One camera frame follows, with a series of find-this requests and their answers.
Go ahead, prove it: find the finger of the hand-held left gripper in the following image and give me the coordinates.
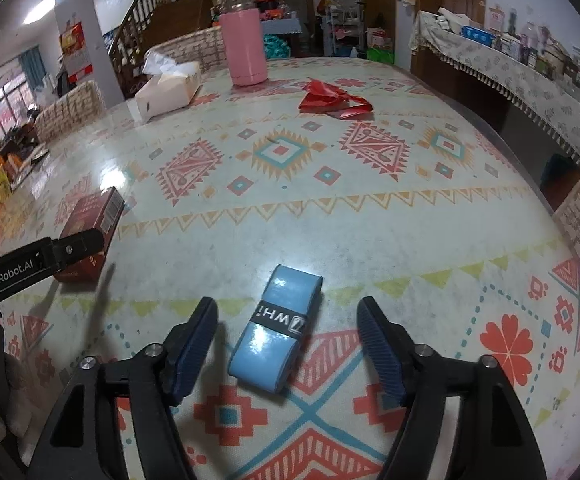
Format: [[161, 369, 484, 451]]
[[40, 228, 105, 274]]

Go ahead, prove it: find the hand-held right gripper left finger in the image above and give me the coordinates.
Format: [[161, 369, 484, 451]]
[[28, 296, 219, 480]]

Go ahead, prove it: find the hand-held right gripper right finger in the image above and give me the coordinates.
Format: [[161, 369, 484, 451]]
[[357, 296, 548, 480]]

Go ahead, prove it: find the dark red box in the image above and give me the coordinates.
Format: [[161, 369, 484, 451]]
[[52, 186, 125, 283]]

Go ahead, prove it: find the blue grip tape roll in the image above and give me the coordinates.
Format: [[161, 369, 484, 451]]
[[227, 263, 325, 393]]

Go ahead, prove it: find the white tissue box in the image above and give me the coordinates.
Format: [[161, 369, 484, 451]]
[[134, 50, 203, 123]]

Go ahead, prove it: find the blue curtain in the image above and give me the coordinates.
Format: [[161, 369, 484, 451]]
[[20, 47, 45, 91]]

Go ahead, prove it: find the wooden staircase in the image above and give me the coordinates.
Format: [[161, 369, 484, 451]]
[[107, 0, 211, 61]]

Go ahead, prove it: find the dark wooden sideboard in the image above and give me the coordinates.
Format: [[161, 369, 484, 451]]
[[410, 45, 580, 198]]

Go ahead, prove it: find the pink bottle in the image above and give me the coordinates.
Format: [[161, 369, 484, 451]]
[[218, 0, 269, 87]]

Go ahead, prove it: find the red plastic wrapper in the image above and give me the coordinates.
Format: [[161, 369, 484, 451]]
[[298, 77, 373, 122]]

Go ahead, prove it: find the teal woven bag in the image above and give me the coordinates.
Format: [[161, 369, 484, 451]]
[[262, 35, 291, 58]]

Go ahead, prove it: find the floral fringed cloth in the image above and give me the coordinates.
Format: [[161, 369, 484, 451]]
[[410, 10, 580, 161]]

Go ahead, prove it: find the blue packet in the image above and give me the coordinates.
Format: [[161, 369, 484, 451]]
[[461, 26, 493, 46]]

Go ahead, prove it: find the cluster of bottles and jars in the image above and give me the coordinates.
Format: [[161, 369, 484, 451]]
[[490, 7, 580, 91]]

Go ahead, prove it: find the wooden door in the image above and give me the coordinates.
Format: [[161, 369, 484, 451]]
[[362, 0, 398, 66]]

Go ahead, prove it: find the red wall poster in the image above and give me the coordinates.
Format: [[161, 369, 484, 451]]
[[60, 21, 95, 78]]

